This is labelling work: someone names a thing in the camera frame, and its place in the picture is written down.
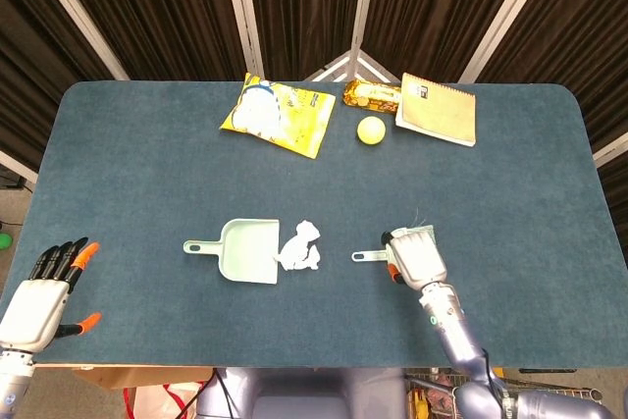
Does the black torso cable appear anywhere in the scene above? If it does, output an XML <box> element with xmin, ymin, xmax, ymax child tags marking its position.
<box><xmin>176</xmin><ymin>368</ymin><xmax>233</xmax><ymax>419</ymax></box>

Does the dark folding screen white frame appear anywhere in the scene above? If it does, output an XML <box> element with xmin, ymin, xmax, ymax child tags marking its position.
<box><xmin>0</xmin><ymin>0</ymin><xmax>628</xmax><ymax>187</ymax></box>

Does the kraft spiral notebook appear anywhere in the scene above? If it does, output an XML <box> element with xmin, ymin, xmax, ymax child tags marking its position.
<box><xmin>393</xmin><ymin>72</ymin><xmax>478</xmax><ymax>149</ymax></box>

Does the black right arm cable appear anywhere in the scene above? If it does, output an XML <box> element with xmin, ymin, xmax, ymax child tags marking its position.
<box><xmin>481</xmin><ymin>348</ymin><xmax>507</xmax><ymax>408</ymax></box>

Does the white paper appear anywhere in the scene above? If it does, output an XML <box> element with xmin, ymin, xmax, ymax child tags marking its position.
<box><xmin>272</xmin><ymin>219</ymin><xmax>323</xmax><ymax>272</ymax></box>

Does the metal wire cart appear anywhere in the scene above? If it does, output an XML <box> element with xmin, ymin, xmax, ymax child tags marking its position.
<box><xmin>404</xmin><ymin>367</ymin><xmax>604</xmax><ymax>419</ymax></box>

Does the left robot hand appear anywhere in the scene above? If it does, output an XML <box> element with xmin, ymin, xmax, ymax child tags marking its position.
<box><xmin>0</xmin><ymin>236</ymin><xmax>103</xmax><ymax>354</ymax></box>

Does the brown biscuit packet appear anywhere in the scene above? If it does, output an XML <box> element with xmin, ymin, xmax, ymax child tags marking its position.
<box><xmin>341</xmin><ymin>79</ymin><xmax>404</xmax><ymax>116</ymax></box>

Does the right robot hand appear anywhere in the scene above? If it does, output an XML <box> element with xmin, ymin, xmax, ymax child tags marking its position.
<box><xmin>381</xmin><ymin>230</ymin><xmax>448</xmax><ymax>290</ymax></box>

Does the light green hand broom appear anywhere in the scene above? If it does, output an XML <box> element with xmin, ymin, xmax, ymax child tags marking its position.
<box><xmin>350</xmin><ymin>210</ymin><xmax>437</xmax><ymax>264</ymax></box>

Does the yellow-green tennis ball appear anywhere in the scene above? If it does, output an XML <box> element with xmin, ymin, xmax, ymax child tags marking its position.
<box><xmin>356</xmin><ymin>116</ymin><xmax>388</xmax><ymax>147</ymax></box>

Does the purple-grey robot torso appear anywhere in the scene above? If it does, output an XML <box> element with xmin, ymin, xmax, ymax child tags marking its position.
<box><xmin>195</xmin><ymin>367</ymin><xmax>408</xmax><ymax>419</ymax></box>

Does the yellow snack bag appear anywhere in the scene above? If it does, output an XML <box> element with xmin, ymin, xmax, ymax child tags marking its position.
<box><xmin>218</xmin><ymin>72</ymin><xmax>338</xmax><ymax>161</ymax></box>

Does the blue felt table mat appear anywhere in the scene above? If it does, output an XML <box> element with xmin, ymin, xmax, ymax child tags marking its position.
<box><xmin>0</xmin><ymin>80</ymin><xmax>628</xmax><ymax>369</ymax></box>

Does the red and white bag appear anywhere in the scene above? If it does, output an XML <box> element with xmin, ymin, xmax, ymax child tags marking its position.
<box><xmin>122</xmin><ymin>380</ymin><xmax>207</xmax><ymax>419</ymax></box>

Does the black floor device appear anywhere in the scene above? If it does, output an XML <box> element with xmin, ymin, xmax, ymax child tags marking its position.
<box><xmin>0</xmin><ymin>168</ymin><xmax>26</xmax><ymax>189</ymax></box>

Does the light green dustpan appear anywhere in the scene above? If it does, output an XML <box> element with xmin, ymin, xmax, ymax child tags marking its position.
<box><xmin>183</xmin><ymin>218</ymin><xmax>282</xmax><ymax>288</ymax></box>

